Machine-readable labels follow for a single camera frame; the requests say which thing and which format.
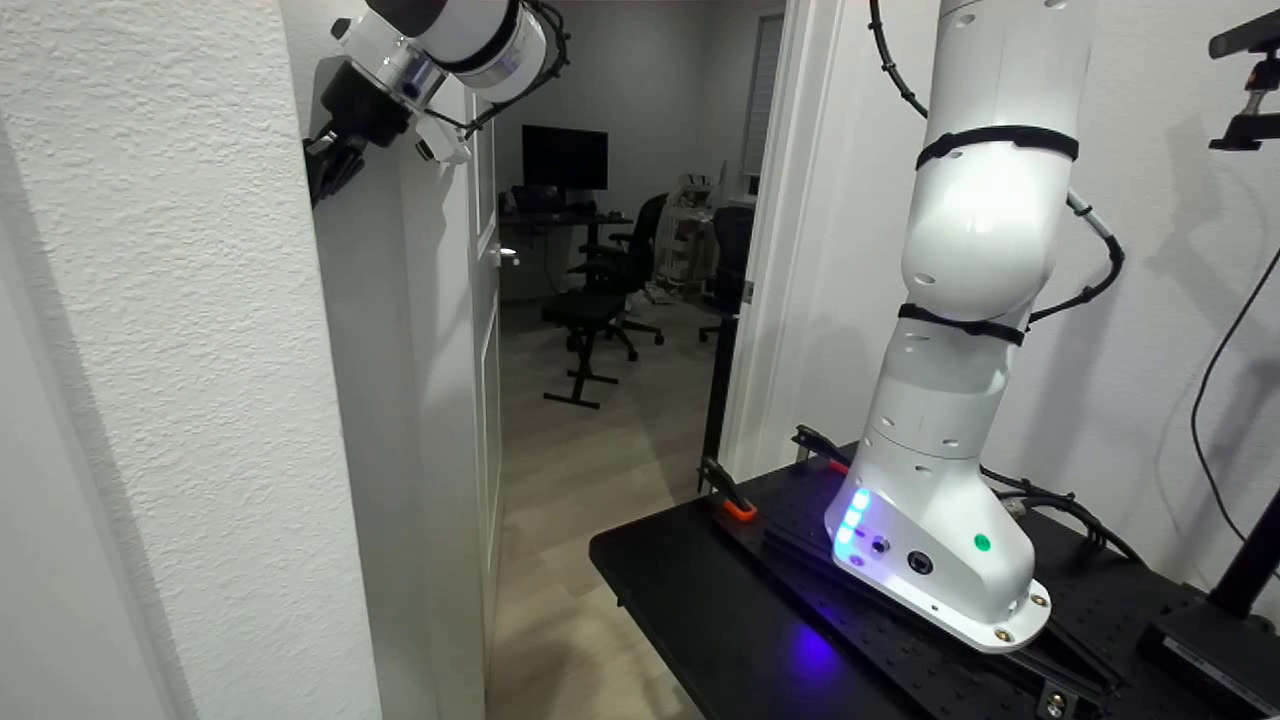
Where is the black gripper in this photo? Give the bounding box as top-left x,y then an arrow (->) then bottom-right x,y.
300,56 -> 415,208

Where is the dark computer desk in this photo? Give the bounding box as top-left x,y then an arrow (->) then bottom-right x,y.
502,194 -> 640,307

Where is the black computer monitor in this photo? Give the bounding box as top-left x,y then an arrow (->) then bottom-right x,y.
520,119 -> 616,194

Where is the white tall cabinet door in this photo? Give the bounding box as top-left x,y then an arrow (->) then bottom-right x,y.
277,0 -> 502,720

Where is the white plain door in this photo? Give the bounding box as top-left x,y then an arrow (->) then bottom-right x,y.
459,116 -> 513,631

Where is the black stool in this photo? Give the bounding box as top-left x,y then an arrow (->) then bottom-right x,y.
539,282 -> 633,414

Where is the black office chair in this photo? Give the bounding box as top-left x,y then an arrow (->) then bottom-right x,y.
580,186 -> 678,363
698,201 -> 764,346

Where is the white cart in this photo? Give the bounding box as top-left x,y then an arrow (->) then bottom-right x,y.
662,165 -> 731,278

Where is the black upright bar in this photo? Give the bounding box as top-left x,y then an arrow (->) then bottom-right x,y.
700,307 -> 749,472

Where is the orange black clamp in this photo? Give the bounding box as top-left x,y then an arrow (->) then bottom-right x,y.
698,450 -> 764,527

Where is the red black clamp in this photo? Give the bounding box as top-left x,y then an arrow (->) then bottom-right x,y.
789,420 -> 862,483

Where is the black mounting table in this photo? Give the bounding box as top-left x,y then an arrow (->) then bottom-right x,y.
585,442 -> 1280,720

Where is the black stand pole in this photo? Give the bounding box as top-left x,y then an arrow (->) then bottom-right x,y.
1206,483 -> 1280,624

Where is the black stand base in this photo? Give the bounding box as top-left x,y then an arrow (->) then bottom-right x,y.
1146,584 -> 1280,720

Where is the white door frame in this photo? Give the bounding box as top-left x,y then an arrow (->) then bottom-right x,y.
715,0 -> 847,488

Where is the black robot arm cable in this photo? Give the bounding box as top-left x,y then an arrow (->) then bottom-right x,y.
422,0 -> 1127,352

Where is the black cable bundle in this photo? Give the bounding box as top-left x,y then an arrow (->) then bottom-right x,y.
982,457 -> 1118,555

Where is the thin black wall cable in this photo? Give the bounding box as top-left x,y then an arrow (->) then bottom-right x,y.
1184,243 -> 1280,552

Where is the metal table bracket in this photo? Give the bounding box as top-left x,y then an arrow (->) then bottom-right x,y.
1031,676 -> 1082,720

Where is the black camera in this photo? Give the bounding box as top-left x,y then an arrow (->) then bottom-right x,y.
1206,4 -> 1280,155

